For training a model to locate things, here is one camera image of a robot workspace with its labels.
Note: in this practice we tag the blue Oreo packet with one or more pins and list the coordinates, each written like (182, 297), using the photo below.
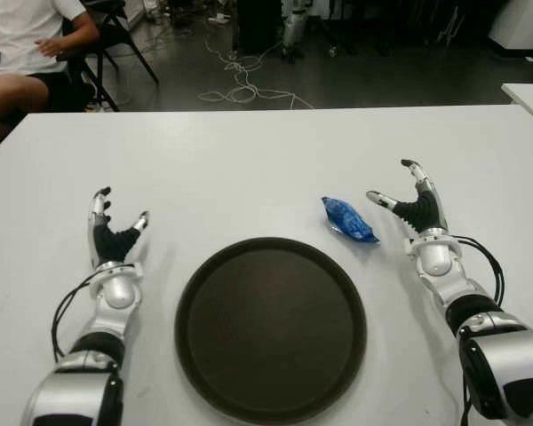
(348, 219)

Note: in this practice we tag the folded metal stand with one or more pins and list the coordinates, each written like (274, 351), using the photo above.
(448, 26)

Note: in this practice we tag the white cabinet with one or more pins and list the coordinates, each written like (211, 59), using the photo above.
(524, 22)

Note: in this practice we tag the round dark brown tray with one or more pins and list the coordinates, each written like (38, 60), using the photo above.
(271, 324)

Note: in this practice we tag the black folding chair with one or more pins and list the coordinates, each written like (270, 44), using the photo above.
(115, 40)

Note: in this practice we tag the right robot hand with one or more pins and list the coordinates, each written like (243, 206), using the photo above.
(422, 208)

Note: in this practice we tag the black equipment case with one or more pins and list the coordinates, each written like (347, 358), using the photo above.
(257, 26)

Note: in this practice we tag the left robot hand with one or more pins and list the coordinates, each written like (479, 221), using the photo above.
(111, 242)

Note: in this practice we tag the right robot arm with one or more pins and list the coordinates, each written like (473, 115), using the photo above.
(435, 257)

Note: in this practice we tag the seated person in white shirt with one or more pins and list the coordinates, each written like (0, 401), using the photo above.
(22, 35)

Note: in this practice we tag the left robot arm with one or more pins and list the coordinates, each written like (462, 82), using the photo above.
(115, 293)

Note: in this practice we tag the white power strip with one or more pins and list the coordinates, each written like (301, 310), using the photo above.
(220, 18)

